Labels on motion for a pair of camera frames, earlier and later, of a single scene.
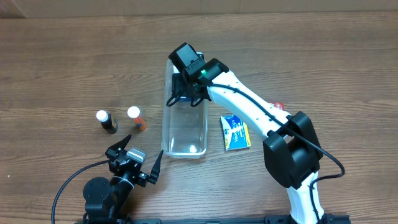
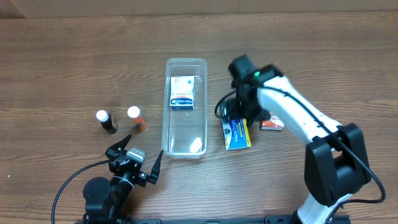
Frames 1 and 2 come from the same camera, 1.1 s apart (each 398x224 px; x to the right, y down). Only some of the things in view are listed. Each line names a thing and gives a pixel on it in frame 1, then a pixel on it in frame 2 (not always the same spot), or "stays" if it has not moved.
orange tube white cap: (134, 112) stays
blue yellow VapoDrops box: (236, 133) stays
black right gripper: (175, 86) to (237, 109)
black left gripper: (131, 169) stays
